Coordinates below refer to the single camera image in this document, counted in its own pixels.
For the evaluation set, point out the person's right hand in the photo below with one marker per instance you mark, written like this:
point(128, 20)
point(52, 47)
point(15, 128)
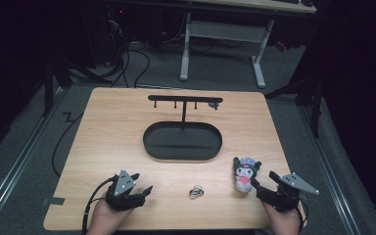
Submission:
point(285, 222)

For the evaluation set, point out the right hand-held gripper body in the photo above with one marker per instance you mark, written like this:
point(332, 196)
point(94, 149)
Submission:
point(284, 196)

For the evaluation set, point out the metal floor rail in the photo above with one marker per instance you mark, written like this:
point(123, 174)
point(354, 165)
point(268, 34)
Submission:
point(331, 173)
point(16, 166)

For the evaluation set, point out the grey tape strip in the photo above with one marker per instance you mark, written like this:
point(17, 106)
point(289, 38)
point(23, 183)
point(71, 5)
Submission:
point(54, 201)

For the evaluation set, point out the small grey charm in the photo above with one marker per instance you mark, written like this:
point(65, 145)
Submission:
point(213, 105)

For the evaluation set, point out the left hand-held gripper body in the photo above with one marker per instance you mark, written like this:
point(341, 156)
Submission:
point(124, 186)

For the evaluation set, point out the person's left hand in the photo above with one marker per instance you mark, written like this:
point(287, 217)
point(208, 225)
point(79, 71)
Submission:
point(106, 218)

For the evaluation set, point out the white-framed desk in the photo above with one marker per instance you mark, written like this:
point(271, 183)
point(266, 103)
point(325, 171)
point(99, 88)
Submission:
point(223, 31)

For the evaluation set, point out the black metal stand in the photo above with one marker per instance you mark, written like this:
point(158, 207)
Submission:
point(48, 84)
point(315, 104)

